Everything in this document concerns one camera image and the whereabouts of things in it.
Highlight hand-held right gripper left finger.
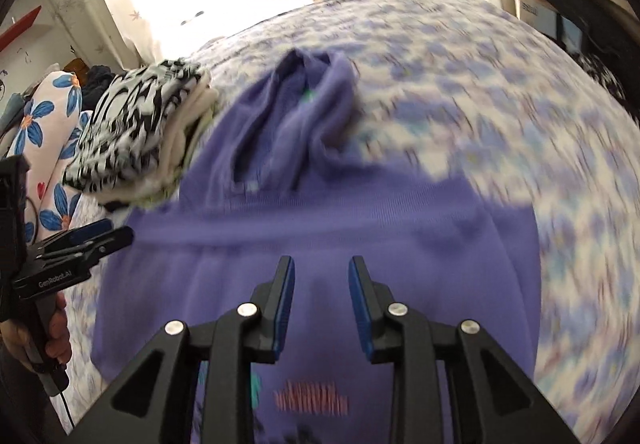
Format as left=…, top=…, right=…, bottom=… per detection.
left=82, top=255, right=296, bottom=444

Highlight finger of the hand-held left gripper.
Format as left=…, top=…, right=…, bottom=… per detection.
left=39, top=218, right=113, bottom=250
left=35, top=226, right=135, bottom=270

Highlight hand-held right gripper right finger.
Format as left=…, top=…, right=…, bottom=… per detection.
left=347, top=255, right=581, bottom=444

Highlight purple hoodie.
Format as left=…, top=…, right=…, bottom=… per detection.
left=90, top=46, right=543, bottom=444

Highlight dark clothes pile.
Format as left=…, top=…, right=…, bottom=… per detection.
left=65, top=56, right=115, bottom=110

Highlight person's left hand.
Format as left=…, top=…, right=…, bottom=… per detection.
left=0, top=296, right=72, bottom=375

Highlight pale green folded garment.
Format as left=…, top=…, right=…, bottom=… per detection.
left=135, top=188, right=176, bottom=211

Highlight grey folded garment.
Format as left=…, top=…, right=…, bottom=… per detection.
left=0, top=93, right=27, bottom=160

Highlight black white patterned garment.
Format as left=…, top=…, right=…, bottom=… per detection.
left=62, top=59, right=211, bottom=197

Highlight cream folded garment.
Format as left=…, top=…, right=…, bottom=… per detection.
left=145, top=84, right=221, bottom=195

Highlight cat print blanket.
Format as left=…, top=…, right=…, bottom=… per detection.
left=65, top=0, right=640, bottom=440

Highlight white cardboard box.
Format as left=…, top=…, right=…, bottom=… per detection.
left=517, top=0, right=558, bottom=40

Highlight black cable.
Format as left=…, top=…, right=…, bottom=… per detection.
left=47, top=364, right=76, bottom=430

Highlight red wall shelf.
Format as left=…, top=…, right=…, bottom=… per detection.
left=0, top=6, right=43, bottom=52

